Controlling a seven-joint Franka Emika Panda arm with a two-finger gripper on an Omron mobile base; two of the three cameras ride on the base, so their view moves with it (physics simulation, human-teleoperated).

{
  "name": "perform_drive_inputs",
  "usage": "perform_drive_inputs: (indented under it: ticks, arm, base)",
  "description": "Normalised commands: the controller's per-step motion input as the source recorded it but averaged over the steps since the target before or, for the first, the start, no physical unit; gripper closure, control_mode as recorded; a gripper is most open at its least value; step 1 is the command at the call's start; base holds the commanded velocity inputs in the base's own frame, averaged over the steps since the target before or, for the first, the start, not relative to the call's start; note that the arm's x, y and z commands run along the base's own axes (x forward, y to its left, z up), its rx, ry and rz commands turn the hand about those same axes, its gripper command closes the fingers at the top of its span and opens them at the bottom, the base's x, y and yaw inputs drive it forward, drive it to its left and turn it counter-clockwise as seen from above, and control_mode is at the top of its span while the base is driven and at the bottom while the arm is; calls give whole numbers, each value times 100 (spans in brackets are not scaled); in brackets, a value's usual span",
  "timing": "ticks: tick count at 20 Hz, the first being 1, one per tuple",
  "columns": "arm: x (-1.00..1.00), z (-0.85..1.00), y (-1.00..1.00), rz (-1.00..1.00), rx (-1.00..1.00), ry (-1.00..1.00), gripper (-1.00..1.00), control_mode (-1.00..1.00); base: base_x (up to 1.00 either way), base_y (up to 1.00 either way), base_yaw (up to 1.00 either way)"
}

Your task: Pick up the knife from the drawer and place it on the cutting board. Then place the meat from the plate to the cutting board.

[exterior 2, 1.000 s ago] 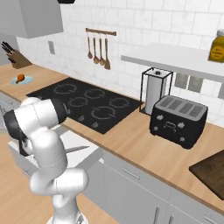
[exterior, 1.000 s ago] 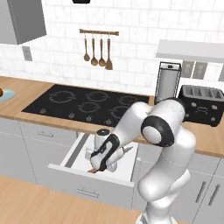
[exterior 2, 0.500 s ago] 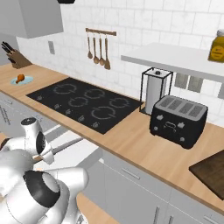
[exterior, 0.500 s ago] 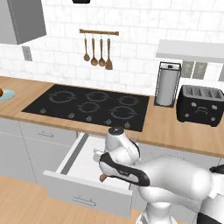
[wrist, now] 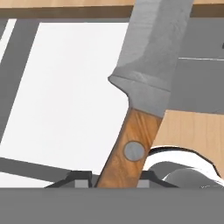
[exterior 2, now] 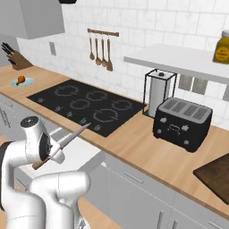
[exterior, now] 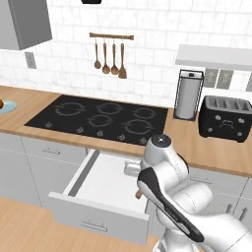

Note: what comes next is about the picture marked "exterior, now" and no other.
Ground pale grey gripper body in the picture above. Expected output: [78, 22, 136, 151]
[124, 158, 143, 178]

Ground open white drawer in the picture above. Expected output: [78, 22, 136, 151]
[47, 149, 151, 246]

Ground grey drawer front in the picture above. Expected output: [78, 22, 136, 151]
[21, 135, 89, 165]
[187, 166, 249, 199]

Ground light blue plate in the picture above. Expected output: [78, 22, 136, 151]
[0, 99, 19, 115]

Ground black hob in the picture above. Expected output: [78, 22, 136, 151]
[24, 94, 169, 147]

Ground paper towel holder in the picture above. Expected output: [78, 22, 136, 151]
[172, 68, 205, 122]

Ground wooden spatula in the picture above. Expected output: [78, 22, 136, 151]
[117, 42, 128, 80]

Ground round wooden spoon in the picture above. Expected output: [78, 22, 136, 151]
[110, 42, 119, 76]

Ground black toaster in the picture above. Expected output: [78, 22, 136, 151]
[198, 94, 252, 144]

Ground wooden ladle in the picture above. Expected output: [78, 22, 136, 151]
[101, 41, 111, 75]

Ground small wooden spoon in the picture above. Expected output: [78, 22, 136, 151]
[94, 42, 102, 70]

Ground silver drawer handle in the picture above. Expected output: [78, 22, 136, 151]
[81, 220, 109, 233]
[41, 147, 62, 156]
[189, 175, 205, 185]

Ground grey wall socket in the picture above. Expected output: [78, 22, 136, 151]
[25, 51, 37, 70]
[216, 68, 234, 91]
[204, 67, 220, 89]

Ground wooden utensil rail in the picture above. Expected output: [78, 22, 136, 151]
[89, 31, 135, 41]

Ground white wall shelf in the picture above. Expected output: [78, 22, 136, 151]
[174, 43, 252, 72]

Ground grey wall cupboard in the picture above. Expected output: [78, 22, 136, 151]
[0, 0, 53, 51]

